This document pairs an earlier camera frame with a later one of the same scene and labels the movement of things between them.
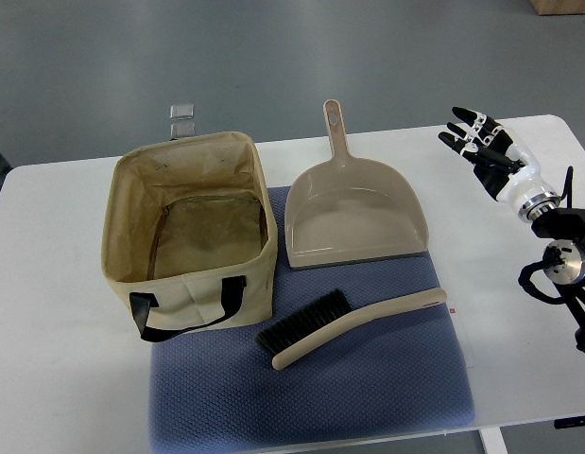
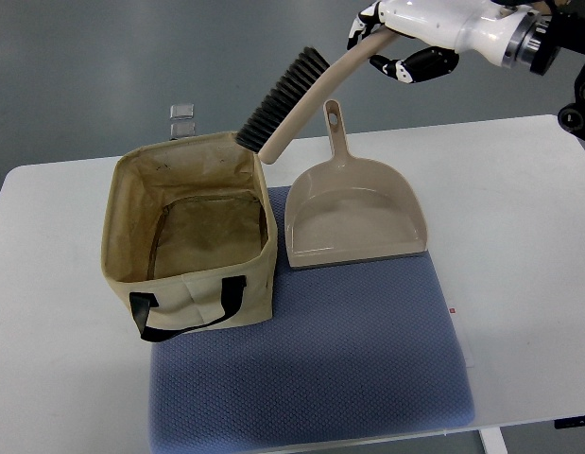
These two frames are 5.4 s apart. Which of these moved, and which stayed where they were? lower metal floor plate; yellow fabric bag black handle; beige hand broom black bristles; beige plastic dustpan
Moved: beige hand broom black bristles
Stayed: lower metal floor plate; beige plastic dustpan; yellow fabric bag black handle
